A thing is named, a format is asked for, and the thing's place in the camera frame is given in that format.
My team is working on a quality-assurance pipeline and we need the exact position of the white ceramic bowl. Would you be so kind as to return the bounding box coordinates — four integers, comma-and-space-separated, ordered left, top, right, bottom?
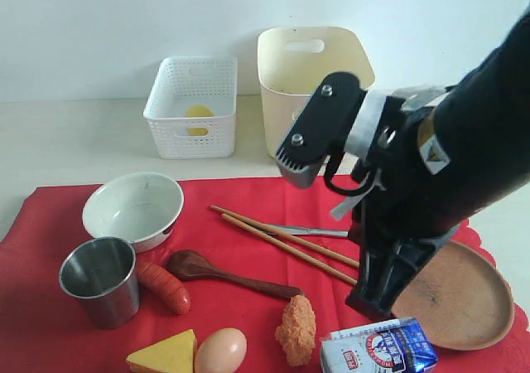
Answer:
82, 172, 185, 253

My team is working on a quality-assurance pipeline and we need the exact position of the black camera cable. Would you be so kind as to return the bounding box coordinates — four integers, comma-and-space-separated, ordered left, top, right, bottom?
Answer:
322, 148, 386, 198

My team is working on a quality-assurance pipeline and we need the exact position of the lower wooden chopstick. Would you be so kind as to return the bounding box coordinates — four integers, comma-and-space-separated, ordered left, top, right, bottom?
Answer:
221, 214, 357, 285

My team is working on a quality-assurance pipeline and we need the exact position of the orange fried chicken piece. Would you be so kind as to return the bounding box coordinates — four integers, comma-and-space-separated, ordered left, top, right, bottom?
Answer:
275, 295, 316, 367

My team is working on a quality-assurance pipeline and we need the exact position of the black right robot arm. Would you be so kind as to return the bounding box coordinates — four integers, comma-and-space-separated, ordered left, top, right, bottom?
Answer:
346, 14, 529, 318

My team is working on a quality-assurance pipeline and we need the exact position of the cream plastic bin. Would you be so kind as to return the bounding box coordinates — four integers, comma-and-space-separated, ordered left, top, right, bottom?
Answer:
257, 27, 375, 156

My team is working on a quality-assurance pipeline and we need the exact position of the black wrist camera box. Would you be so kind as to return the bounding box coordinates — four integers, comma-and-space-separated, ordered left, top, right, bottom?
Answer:
275, 71, 366, 189

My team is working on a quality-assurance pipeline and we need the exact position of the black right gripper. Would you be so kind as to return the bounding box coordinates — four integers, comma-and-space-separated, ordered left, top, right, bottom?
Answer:
345, 85, 460, 319

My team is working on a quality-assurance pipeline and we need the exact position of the brown wooden plate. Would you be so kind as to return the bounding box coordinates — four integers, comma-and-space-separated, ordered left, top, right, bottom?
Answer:
392, 241, 514, 351

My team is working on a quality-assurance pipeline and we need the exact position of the upper wooden chopstick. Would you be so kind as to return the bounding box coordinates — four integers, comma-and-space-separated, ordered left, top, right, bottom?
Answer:
210, 205, 359, 268

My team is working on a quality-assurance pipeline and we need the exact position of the red sausage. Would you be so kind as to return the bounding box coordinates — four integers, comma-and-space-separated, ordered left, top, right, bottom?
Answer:
137, 260, 191, 315

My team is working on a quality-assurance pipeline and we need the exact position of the yellow lemon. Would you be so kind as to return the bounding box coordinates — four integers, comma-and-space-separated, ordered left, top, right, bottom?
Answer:
185, 104, 215, 137

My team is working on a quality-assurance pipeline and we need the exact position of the red table cloth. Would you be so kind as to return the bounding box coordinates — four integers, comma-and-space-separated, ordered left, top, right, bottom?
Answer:
0, 170, 530, 373

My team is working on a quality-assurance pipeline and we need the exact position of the wooden chopstick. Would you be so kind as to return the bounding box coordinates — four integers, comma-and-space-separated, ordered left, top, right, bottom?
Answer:
221, 214, 357, 285
210, 205, 359, 268

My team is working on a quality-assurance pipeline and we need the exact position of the dark wooden spoon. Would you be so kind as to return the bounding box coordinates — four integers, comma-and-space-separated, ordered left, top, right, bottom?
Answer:
166, 249, 305, 301

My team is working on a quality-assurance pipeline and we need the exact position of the white perforated plastic basket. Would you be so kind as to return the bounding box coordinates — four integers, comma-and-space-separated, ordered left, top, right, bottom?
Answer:
143, 56, 238, 159

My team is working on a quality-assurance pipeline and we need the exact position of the yellow cheese wedge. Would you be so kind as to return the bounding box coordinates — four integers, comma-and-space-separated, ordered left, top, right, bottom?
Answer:
126, 329, 197, 373

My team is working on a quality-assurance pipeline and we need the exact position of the stainless steel cup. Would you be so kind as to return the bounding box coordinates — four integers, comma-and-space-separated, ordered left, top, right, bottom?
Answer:
59, 236, 140, 329

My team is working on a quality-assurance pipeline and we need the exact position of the brown egg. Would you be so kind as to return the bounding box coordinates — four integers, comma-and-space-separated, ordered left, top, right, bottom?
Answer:
195, 327, 248, 373

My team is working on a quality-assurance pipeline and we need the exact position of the silver metal knife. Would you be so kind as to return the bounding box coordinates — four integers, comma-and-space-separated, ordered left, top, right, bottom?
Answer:
269, 224, 348, 239

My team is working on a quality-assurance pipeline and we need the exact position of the blue white milk carton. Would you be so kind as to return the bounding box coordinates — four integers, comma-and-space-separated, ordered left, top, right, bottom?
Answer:
320, 317, 438, 373

